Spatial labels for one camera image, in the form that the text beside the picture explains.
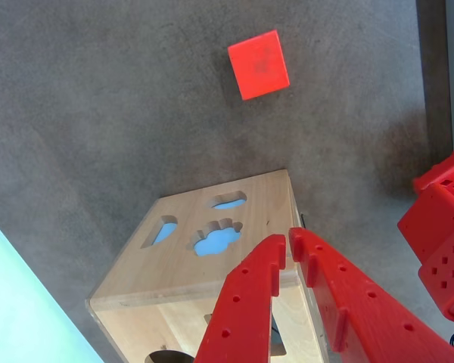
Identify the red cube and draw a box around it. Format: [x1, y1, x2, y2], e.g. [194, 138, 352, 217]
[227, 29, 291, 101]

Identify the wooden shape sorter box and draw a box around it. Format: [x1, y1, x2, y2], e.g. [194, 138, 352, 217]
[85, 169, 330, 363]

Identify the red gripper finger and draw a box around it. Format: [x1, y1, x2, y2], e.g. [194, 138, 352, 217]
[192, 234, 287, 363]
[288, 226, 454, 363]

